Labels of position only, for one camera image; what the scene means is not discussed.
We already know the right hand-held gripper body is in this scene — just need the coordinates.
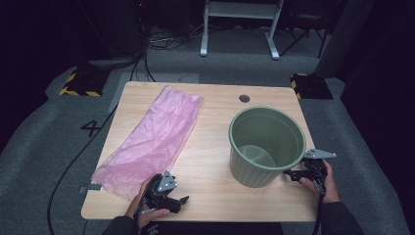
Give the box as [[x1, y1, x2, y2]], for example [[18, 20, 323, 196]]
[[300, 148, 338, 194]]

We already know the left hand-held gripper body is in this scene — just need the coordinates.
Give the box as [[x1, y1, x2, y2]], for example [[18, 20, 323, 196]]
[[143, 170, 180, 212]]

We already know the green ribbed plastic bin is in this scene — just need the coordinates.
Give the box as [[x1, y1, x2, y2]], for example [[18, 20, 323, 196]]
[[227, 106, 308, 190]]

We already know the pink plastic bag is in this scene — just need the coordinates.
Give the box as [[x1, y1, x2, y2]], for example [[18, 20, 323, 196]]
[[90, 84, 205, 201]]

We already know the person's right hand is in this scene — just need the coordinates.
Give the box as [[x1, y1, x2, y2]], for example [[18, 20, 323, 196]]
[[300, 159, 343, 205]]

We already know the person's left hand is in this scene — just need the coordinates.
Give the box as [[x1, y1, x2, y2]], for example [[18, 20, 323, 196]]
[[124, 175, 171, 230]]

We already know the person's dark clothing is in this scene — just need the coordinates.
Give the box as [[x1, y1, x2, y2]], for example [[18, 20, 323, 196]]
[[140, 221, 285, 235]]

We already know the grey tape piece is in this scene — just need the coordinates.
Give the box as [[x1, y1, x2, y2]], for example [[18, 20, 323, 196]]
[[78, 183, 105, 194]]

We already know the black yellow striped base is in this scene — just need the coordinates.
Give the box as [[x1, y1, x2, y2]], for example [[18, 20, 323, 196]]
[[290, 72, 335, 101], [59, 69, 111, 98]]

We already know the grey curtain column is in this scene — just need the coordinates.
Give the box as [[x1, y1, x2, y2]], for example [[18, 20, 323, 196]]
[[314, 0, 377, 79]]

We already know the black folding stand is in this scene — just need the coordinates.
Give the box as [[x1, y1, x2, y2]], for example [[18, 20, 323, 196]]
[[278, 0, 331, 60]]

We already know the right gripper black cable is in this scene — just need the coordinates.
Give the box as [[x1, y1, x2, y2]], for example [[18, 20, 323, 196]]
[[310, 182, 328, 235]]

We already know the black floor cable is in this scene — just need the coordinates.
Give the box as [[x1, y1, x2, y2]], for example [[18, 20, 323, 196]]
[[46, 104, 118, 235]]

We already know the bundle of floor cables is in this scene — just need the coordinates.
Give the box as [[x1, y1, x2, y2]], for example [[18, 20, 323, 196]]
[[129, 22, 210, 83]]

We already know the white metal table frame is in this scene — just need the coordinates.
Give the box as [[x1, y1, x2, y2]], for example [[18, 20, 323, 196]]
[[199, 0, 285, 61]]

